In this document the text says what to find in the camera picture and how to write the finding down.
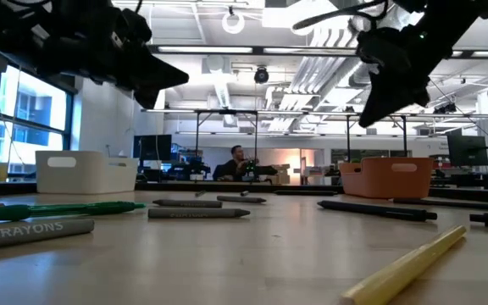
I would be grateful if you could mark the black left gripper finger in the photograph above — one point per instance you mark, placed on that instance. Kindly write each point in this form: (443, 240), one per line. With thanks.
(148, 97)
(159, 74)

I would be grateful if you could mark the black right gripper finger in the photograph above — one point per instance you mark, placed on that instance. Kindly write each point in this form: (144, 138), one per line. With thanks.
(413, 91)
(381, 99)

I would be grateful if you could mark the white plastic bin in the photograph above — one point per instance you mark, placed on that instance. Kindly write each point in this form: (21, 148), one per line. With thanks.
(87, 178)

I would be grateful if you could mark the green pencil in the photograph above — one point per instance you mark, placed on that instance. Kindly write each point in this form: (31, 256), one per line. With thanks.
(200, 193)

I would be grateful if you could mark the blue-grey crayon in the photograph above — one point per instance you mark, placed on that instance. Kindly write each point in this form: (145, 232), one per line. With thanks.
(32, 233)
(186, 203)
(244, 193)
(197, 213)
(240, 199)

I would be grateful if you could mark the dark brown pencil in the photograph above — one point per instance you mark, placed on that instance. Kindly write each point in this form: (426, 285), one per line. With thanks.
(451, 204)

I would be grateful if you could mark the green pen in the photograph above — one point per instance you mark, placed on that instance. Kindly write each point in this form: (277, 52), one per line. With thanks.
(79, 208)

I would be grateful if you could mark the yellow pencil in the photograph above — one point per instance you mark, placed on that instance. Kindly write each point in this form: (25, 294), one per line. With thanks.
(400, 271)

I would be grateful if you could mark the black background robot arm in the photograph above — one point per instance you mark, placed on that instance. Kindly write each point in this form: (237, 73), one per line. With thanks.
(267, 170)

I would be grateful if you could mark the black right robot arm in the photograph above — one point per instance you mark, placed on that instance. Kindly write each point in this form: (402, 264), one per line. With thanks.
(460, 21)

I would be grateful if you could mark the black monitor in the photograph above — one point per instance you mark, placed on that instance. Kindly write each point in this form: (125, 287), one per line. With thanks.
(153, 147)
(466, 150)

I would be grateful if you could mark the ceiling light strip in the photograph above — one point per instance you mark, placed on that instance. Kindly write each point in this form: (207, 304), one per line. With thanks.
(206, 49)

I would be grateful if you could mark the orange plastic bin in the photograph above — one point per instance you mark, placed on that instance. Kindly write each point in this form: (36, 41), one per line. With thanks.
(386, 182)

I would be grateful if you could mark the black desk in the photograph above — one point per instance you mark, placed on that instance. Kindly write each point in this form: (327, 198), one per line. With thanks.
(473, 180)

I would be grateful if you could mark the person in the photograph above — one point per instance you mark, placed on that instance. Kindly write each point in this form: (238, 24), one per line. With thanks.
(231, 167)

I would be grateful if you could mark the cardboard boxes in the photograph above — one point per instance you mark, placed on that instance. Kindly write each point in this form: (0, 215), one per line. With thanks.
(282, 178)

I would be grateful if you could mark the yellow container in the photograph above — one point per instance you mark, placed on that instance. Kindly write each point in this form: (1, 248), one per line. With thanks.
(0, 173)

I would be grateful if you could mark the black rail-mounted device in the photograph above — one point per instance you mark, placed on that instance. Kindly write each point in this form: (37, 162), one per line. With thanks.
(445, 109)

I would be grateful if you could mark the black gantry frame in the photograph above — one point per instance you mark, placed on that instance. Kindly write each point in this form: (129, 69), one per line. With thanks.
(348, 140)
(227, 112)

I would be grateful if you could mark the window with black frame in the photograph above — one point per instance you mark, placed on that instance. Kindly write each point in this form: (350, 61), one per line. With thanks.
(36, 110)

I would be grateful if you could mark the black aluminium frame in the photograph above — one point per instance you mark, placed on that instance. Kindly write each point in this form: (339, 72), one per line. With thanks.
(227, 186)

